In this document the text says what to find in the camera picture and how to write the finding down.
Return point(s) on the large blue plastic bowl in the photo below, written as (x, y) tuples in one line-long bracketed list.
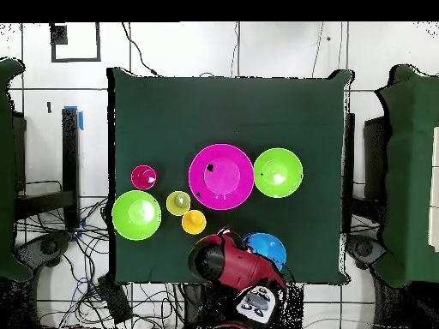
[(271, 248)]

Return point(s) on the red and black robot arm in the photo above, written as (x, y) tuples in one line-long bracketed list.
[(240, 267)]

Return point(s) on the large pink plastic bowl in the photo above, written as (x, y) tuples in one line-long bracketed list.
[(221, 177)]

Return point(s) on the pale yellow translucent cup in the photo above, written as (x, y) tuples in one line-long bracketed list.
[(178, 203)]

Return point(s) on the orange-yellow plastic cup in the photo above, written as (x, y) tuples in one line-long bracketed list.
[(194, 222)]

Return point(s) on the green plastic bowl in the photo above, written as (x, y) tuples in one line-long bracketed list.
[(136, 215), (278, 172)]

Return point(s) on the dark green tablecloth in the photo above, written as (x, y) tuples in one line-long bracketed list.
[(223, 109)]

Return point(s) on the red plastic cup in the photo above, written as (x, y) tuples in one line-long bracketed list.
[(143, 177)]

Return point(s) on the black floor power box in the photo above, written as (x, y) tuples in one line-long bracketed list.
[(115, 301)]

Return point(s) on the neighbouring green cloth table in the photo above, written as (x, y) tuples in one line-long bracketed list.
[(408, 188), (7, 171)]

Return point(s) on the black stand post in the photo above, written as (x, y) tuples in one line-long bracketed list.
[(349, 171), (70, 164)]

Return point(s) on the grey pedestal foot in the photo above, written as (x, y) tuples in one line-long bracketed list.
[(363, 248), (48, 246)]

